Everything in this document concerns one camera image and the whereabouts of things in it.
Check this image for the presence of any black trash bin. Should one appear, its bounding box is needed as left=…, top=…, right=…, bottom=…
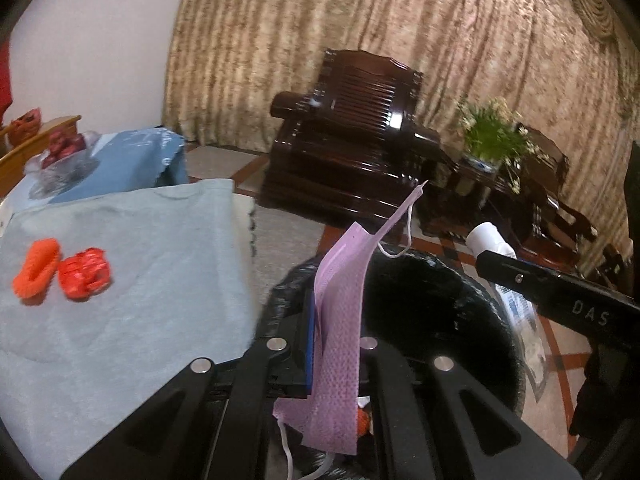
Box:
left=255, top=250, right=526, bottom=480

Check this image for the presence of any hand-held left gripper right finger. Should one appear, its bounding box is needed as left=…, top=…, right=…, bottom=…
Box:
left=357, top=336, right=581, bottom=480

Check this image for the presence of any red plastic bag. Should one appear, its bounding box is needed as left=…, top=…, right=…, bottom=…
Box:
left=57, top=247, right=112, bottom=302

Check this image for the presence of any blue tablecloth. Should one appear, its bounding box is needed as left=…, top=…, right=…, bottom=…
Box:
left=5, top=129, right=188, bottom=211

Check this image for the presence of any pink face mask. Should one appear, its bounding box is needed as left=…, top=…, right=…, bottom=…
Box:
left=272, top=180, right=428, bottom=480

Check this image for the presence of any light green towel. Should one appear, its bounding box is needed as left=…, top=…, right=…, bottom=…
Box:
left=0, top=178, right=257, bottom=476

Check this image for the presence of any dark wooden chair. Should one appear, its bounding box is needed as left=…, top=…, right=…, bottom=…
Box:
left=590, top=244, right=636, bottom=291

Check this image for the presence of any white tube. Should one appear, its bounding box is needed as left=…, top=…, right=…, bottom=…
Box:
left=467, top=222, right=546, bottom=403

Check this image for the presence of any potted green plant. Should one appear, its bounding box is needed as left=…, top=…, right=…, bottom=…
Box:
left=456, top=97, right=541, bottom=193

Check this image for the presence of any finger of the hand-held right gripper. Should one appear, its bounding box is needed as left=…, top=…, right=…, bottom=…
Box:
left=475, top=250, right=571, bottom=318

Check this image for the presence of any clear bag of red fruit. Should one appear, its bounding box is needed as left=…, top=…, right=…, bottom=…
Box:
left=25, top=130, right=101, bottom=198

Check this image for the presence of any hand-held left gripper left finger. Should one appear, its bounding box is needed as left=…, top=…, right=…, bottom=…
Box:
left=60, top=287, right=322, bottom=480

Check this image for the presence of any dark wooden side table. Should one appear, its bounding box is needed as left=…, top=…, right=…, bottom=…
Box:
left=425, top=155, right=521, bottom=241

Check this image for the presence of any beige patterned curtain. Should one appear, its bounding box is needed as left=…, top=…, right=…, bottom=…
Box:
left=161, top=0, right=640, bottom=281

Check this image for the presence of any red hanging cloth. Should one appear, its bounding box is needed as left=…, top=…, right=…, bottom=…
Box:
left=0, top=42, right=13, bottom=116

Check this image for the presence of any dark wooden armchair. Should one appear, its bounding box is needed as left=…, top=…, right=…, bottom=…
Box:
left=260, top=49, right=443, bottom=233
left=510, top=122, right=598, bottom=273

